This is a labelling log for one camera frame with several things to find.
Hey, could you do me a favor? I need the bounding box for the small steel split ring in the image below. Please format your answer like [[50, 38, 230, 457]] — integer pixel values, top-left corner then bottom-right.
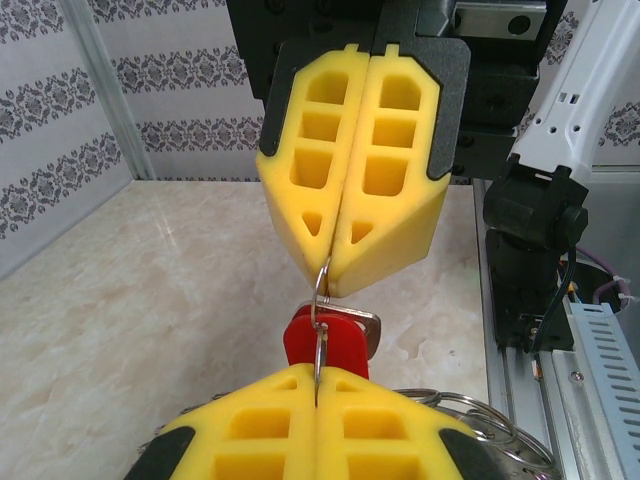
[[308, 254, 333, 332], [312, 322, 331, 407]]

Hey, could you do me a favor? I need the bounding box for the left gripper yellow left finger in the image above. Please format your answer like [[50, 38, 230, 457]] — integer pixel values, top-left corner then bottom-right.
[[127, 362, 321, 480]]

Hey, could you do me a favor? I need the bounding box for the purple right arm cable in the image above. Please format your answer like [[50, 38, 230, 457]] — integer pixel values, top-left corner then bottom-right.
[[579, 247, 636, 304]]

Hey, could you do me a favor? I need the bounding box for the grey slotted cable duct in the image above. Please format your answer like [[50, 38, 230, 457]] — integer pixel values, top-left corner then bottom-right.
[[564, 294, 640, 480]]

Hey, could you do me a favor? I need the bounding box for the metal disc with key rings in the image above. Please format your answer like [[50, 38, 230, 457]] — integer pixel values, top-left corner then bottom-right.
[[149, 387, 557, 480]]

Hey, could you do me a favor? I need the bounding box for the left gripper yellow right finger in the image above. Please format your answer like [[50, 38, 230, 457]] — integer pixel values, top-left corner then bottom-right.
[[315, 367, 506, 480]]

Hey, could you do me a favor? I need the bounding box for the red-headed key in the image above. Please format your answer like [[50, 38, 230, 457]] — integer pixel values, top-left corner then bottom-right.
[[283, 302, 382, 382]]

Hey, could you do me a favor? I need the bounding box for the aluminium corner post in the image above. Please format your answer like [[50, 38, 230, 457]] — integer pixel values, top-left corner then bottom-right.
[[73, 0, 155, 182]]

